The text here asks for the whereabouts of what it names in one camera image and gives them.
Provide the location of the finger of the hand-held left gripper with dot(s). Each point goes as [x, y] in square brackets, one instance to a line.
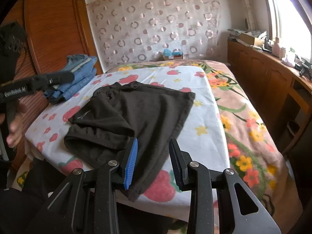
[53, 79]

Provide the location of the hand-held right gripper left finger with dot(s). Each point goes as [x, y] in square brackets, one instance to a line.
[131, 160]

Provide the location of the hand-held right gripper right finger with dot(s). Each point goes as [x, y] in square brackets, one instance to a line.
[176, 160]

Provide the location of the black pants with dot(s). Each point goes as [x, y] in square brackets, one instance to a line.
[151, 117]

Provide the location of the person's left hand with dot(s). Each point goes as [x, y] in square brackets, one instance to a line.
[17, 131]

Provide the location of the folded blue jeans stack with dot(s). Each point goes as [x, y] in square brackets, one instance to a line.
[80, 78]

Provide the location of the white strawberry print towel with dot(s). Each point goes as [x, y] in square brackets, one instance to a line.
[209, 126]

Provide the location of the wooden louvered wardrobe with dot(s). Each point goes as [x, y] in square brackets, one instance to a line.
[53, 29]

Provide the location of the pink floral blanket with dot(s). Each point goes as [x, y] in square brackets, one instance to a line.
[243, 117]

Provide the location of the cardboard box with blue packs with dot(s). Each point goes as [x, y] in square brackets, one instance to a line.
[171, 53]

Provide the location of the sheer circle pattern curtain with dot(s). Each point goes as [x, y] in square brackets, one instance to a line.
[146, 17]

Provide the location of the wooden side cabinet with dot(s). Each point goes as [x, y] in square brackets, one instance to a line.
[263, 73]

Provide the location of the tan cardboard box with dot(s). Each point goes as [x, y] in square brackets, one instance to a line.
[252, 39]

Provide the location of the pink bottle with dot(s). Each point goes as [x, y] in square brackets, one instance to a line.
[276, 46]

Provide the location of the window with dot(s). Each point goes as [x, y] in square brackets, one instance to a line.
[290, 17]

